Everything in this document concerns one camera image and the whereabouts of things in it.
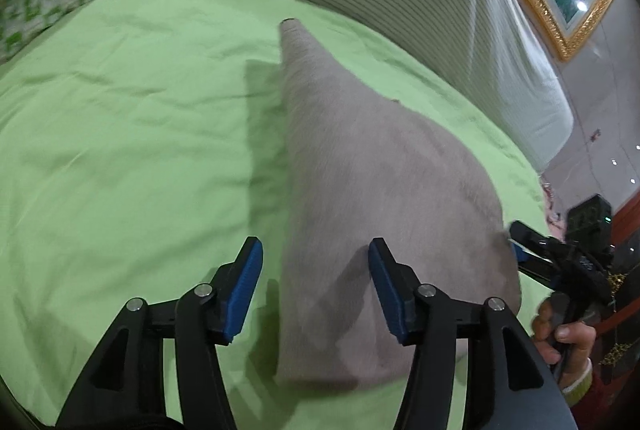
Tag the person's right hand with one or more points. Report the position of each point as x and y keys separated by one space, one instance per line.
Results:
x=569 y=344

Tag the beige knit sweater brown trim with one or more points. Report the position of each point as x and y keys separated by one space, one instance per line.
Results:
x=363 y=166

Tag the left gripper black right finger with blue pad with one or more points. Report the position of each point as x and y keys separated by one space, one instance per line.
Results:
x=396 y=285

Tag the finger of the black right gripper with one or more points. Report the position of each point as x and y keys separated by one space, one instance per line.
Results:
x=541 y=270
x=531 y=240

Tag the pink cloth at bed edge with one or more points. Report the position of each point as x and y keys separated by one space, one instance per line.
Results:
x=554 y=219

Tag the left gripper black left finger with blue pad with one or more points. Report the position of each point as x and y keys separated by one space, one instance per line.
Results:
x=234 y=285

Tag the light green bed sheet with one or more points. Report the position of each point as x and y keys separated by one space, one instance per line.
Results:
x=142 y=141

